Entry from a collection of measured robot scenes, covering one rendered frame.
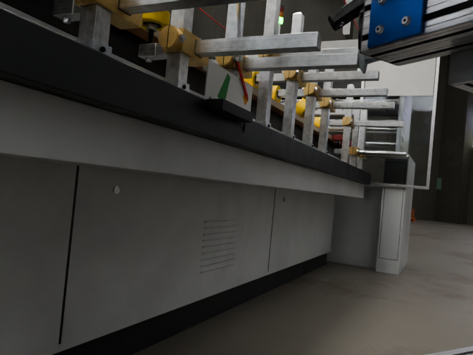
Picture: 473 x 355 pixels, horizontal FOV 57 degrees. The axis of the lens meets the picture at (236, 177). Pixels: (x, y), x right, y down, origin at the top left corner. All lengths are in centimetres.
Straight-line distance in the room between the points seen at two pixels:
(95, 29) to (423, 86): 286
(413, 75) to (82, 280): 282
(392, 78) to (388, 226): 107
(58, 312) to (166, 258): 41
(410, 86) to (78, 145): 289
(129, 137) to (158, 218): 48
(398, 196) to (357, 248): 52
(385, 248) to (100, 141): 278
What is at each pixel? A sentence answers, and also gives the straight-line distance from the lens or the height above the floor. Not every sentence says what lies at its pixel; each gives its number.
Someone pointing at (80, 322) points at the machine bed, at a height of 15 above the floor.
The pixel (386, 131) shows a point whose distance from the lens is 338.
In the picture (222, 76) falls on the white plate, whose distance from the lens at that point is 113.
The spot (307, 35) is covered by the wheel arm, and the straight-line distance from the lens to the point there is 92.
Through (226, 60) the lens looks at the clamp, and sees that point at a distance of 119.
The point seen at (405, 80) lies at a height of 138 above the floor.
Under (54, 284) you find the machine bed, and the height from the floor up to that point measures 26.
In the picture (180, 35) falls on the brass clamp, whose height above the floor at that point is 81.
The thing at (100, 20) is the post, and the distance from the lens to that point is 80.
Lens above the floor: 50
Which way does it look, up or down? 1 degrees up
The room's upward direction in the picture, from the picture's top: 5 degrees clockwise
